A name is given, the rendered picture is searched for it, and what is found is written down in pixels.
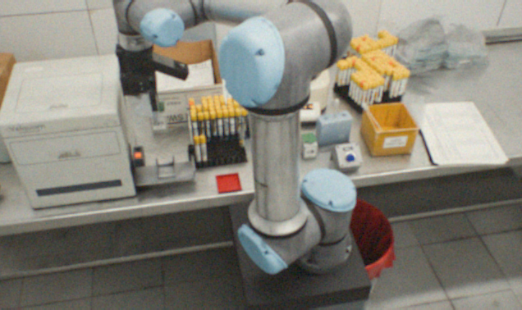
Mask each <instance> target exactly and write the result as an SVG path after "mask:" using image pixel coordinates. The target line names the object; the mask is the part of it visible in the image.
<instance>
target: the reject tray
mask: <svg viewBox="0 0 522 310"><path fill-rule="evenodd" d="M215 179H216V184H217V187H218V193H219V194H224V193H230V192H237V191H242V187H241V183H240V177H239V172H234V173H226V174H220V175H219V176H215Z"/></svg>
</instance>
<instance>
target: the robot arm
mask: <svg viewBox="0 0 522 310"><path fill-rule="evenodd" d="M112 6H113V10H114V15H115V20H116V24H117V31H118V37H119V41H121V43H116V50H115V54H116V57H117V60H118V65H119V80H121V87H122V92H123V96H131V97H132V96H135V97H136V98H138V99H141V104H140V105H139V106H138V107H136V108H135V114H136V115H139V116H151V117H152V118H153V121H154V124H155V125H157V123H158V121H159V119H160V117H159V111H158V88H157V75H156V71H157V72H160V73H163V74H165V75H167V76H170V77H172V78H176V79H179V80H182V81H186V79H187V77H188V75H189V74H190V68H188V66H187V65H186V64H184V63H181V62H180V61H178V60H174V59H172V58H170V57H165V56H163V55H160V54H157V53H155V52H153V50H154V47H153V44H156V45H158V46H159V47H160V48H171V47H172V46H173V45H174V44H176V43H177V42H178V41H179V40H181V37H182V35H183V32H184V30H187V29H191V28H193V27H196V26H197V25H201V24H204V23H207V22H210V23H214V24H219V25H226V26H230V27H235V28H233V29H231V30H229V31H228V33H227V34H226V35H225V36H224V38H223V40H222V42H221V45H220V49H219V57H218V61H219V69H220V73H221V77H222V80H225V84H224V85H225V87H226V89H227V92H228V93H229V95H230V96H232V97H233V99H234V100H235V101H237V102H238V103H239V104H240V106H241V107H242V108H243V109H244V110H246V111H247V112H248V113H249V120H250V142H251V154H252V166H253V178H254V200H253V201H252V203H251V204H250V208H249V223H247V224H246V225H242V227H241V228H240V229H239V230H238V237H239V240H240V242H241V244H242V247H243V249H245V251H246V252H247V253H248V254H249V256H250V257H251V258H252V259H253V262H254V263H255V264H256V265H257V266H258V267H260V268H262V269H263V270H264V271H266V272H268V273H272V274H274V273H277V272H279V271H280V270H282V269H283V268H288V266H289V265H290V264H292V263H293V262H294V263H295V264H296V265H297V266H299V267H301V268H303V269H305V270H306V271H310V272H313V273H319V274H325V273H331V272H334V271H337V270H339V269H340V268H342V267H343V266H345V265H346V264H347V262H348V259H349V257H350V252H351V238H350V233H349V226H350V219H351V215H352V212H353V208H354V206H355V187H354V185H353V183H352V182H351V180H350V179H349V178H348V177H347V176H345V174H342V173H340V172H339V171H335V170H329V169H327V168H319V169H315V170H312V171H309V172H308V173H307V174H306V176H305V177H304V179H303V180H302V182H301V188H300V143H301V110H303V109H304V108H305V107H306V106H307V105H308V102H309V100H310V81H311V79H312V77H314V76H316V75H317V74H318V73H320V72H322V71H325V70H326V69H328V68H331V67H332V66H334V65H336V64H337V63H338V62H339V60H340V59H341V58H342V57H344V56H345V54H346V52H347V51H348V49H349V47H350V42H351V40H352V34H353V25H352V21H351V18H350V13H349V12H348V9H347V8H346V6H345V5H343V4H342V3H341V1H340V0H158V1H156V0H112ZM149 100H150V101H149ZM150 102H151V105H150Z"/></svg>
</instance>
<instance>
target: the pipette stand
mask: <svg viewBox="0 0 522 310"><path fill-rule="evenodd" d="M352 119H353V117H352V116H351V115H350V113H349V112H348V111H343V112H336V117H334V113H330V114H325V115H321V116H318V117H317V126H316V135H315V137H316V139H317V141H318V142H317V144H318V147H319V149H320V151H321V152H323V151H327V150H333V149H334V148H335V146H336V145H337V144H350V141H349V139H350V129H351V124H352Z"/></svg>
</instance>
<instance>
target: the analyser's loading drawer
mask: <svg viewBox="0 0 522 310"><path fill-rule="evenodd" d="M166 170H167V172H166ZM131 172H132V177H133V180H134V181H135V185H148V184H155V183H162V182H169V181H176V180H189V179H195V181H196V172H195V160H194V155H193V156H192V162H178V163H174V156H172V162H164V163H158V159H157V158H156V166H142V167H136V168H131Z"/></svg>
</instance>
